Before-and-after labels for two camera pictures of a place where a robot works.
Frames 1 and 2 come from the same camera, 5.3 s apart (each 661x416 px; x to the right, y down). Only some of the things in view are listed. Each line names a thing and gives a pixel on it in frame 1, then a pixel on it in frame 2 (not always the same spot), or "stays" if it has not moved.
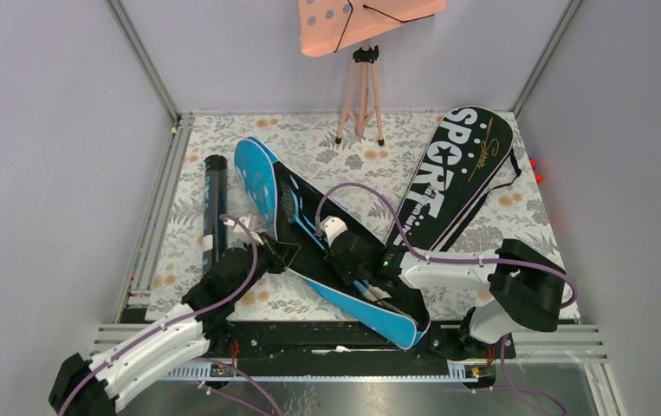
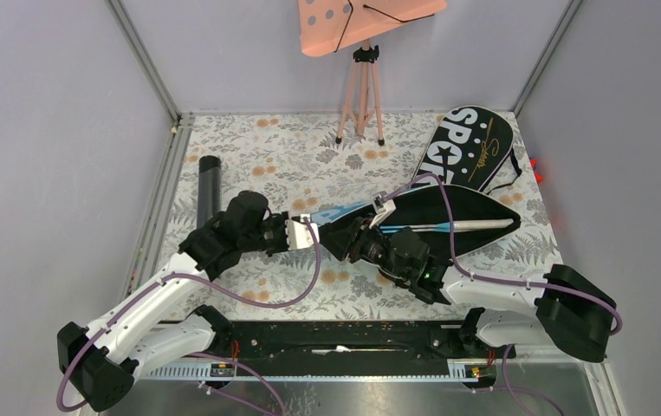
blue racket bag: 294,211 -> 437,203
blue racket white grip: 295,211 -> 450,224
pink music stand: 328,25 stays
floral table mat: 366,163 stays
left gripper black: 279,253 -> 281,220
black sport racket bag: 470,152 stays
